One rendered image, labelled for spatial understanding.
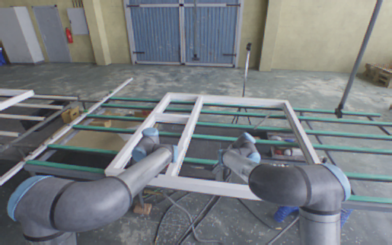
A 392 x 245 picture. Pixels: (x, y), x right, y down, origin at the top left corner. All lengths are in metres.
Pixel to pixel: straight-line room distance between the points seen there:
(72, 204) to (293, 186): 0.55
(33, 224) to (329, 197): 0.75
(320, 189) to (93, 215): 0.58
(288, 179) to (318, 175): 0.09
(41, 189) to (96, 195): 0.13
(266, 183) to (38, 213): 0.58
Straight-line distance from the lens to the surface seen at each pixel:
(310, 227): 0.72
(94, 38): 8.56
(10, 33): 10.74
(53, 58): 10.44
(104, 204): 0.54
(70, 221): 0.55
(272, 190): 0.63
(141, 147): 1.05
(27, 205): 0.61
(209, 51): 7.54
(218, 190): 1.32
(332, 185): 0.68
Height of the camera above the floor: 1.89
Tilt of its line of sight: 30 degrees down
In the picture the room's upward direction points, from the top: straight up
